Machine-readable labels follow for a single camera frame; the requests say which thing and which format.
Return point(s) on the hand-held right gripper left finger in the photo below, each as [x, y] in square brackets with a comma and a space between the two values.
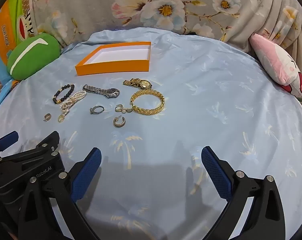
[87, 173]

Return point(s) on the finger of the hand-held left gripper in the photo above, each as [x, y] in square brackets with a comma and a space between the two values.
[44, 142]
[8, 138]

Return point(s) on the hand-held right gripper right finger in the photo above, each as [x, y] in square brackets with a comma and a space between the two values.
[216, 173]

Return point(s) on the silver wristwatch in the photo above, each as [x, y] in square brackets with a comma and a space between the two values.
[110, 92]

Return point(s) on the gold woven bangle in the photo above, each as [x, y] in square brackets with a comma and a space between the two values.
[146, 111]

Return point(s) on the orange cardboard box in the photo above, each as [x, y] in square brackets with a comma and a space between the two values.
[110, 66]

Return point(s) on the gold wristwatch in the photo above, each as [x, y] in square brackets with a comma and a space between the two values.
[144, 83]

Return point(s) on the gold hoop earring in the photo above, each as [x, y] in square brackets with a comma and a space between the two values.
[115, 123]

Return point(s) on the light blue bed sheet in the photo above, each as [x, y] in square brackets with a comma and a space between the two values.
[191, 105]

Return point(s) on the gold pearl earring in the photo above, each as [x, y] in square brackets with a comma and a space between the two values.
[124, 110]

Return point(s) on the green round cushion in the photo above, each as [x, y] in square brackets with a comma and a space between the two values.
[33, 55]

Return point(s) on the orange green printed cloth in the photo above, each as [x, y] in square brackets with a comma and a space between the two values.
[5, 35]

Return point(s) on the pink printed pillow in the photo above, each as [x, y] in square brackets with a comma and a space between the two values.
[276, 60]

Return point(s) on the grey floral blanket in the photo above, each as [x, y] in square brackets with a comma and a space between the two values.
[103, 10]

